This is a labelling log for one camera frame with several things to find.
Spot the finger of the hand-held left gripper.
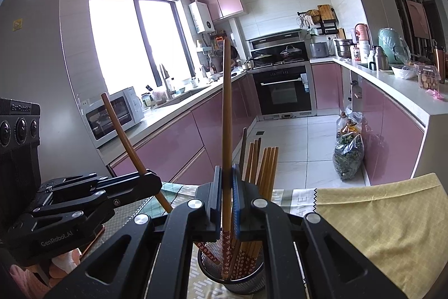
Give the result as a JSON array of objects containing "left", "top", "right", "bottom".
[
  {"left": 37, "top": 171, "right": 162, "bottom": 202},
  {"left": 30, "top": 183, "right": 162, "bottom": 227}
]

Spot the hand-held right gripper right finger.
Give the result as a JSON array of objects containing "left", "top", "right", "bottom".
[{"left": 232, "top": 164, "right": 408, "bottom": 299}]

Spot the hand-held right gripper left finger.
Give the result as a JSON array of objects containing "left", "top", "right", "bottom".
[{"left": 44, "top": 165, "right": 223, "bottom": 299}]

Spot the bunch of wooden chopsticks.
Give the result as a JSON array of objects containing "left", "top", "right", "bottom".
[{"left": 194, "top": 127, "right": 279, "bottom": 280}]

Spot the red-tipped wooden chopstick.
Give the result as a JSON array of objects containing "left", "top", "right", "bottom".
[
  {"left": 101, "top": 92, "right": 174, "bottom": 214},
  {"left": 221, "top": 37, "right": 233, "bottom": 280}
]

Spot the black mesh holder cup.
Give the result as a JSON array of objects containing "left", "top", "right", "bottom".
[{"left": 191, "top": 239, "right": 267, "bottom": 296}]

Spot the person's left hand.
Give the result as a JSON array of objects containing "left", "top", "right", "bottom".
[{"left": 49, "top": 248, "right": 82, "bottom": 280}]

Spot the pink base cabinet run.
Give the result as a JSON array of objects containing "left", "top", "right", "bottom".
[
  {"left": 311, "top": 61, "right": 426, "bottom": 187},
  {"left": 108, "top": 75, "right": 261, "bottom": 186}
]

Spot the white microwave oven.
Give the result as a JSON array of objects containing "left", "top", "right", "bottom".
[{"left": 85, "top": 86, "right": 145, "bottom": 149}]

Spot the steel kitchen sink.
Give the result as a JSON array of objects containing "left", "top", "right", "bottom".
[{"left": 154, "top": 89, "right": 207, "bottom": 108}]

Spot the grey refrigerator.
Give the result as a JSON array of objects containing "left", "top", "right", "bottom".
[{"left": 0, "top": 0, "right": 109, "bottom": 177}]

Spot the steel kitchen faucet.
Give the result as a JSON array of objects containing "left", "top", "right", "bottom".
[{"left": 159, "top": 64, "right": 174, "bottom": 101}]

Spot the black built-in oven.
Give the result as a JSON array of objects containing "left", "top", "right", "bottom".
[{"left": 247, "top": 61, "right": 314, "bottom": 121}]

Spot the bag of green vegetables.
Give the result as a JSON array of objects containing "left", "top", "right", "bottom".
[{"left": 332, "top": 134, "right": 365, "bottom": 180}]

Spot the clear oil bottle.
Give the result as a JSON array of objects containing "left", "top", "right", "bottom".
[{"left": 336, "top": 112, "right": 363, "bottom": 142}]

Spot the kitchen window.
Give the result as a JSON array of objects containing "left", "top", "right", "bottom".
[{"left": 88, "top": 0, "right": 197, "bottom": 96}]

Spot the pot with glass lid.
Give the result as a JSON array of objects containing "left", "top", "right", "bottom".
[{"left": 280, "top": 45, "right": 304, "bottom": 61}]

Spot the white water heater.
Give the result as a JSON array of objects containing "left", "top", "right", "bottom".
[{"left": 189, "top": 0, "right": 215, "bottom": 34}]

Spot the steel stock pot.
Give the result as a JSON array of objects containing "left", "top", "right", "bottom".
[{"left": 335, "top": 38, "right": 353, "bottom": 58}]

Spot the white kitchen countertop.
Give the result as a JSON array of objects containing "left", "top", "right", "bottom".
[{"left": 101, "top": 55, "right": 448, "bottom": 163}]

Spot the steel thermos flask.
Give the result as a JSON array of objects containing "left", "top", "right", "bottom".
[{"left": 373, "top": 47, "right": 389, "bottom": 71}]

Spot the wooden cutting board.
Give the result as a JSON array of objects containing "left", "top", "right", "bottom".
[{"left": 317, "top": 4, "right": 333, "bottom": 21}]

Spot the pink electric kettle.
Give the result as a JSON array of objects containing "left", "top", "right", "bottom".
[{"left": 354, "top": 23, "right": 372, "bottom": 61}]

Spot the white plastic bag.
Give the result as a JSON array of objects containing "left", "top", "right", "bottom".
[{"left": 392, "top": 64, "right": 419, "bottom": 80}]

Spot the teal appliance under plastic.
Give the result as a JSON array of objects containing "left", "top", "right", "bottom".
[{"left": 378, "top": 27, "right": 411, "bottom": 65}]

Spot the clear cookie container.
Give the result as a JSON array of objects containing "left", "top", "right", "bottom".
[{"left": 416, "top": 64, "right": 441, "bottom": 90}]

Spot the copper tumbler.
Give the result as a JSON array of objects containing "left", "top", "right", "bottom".
[{"left": 434, "top": 46, "right": 447, "bottom": 82}]

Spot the black wall rack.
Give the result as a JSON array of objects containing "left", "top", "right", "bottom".
[{"left": 297, "top": 4, "right": 339, "bottom": 37}]

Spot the pink wall cabinet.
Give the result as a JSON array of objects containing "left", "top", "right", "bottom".
[{"left": 197, "top": 0, "right": 244, "bottom": 22}]

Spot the framed wall picture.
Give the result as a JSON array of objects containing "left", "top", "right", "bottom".
[{"left": 406, "top": 0, "right": 431, "bottom": 40}]

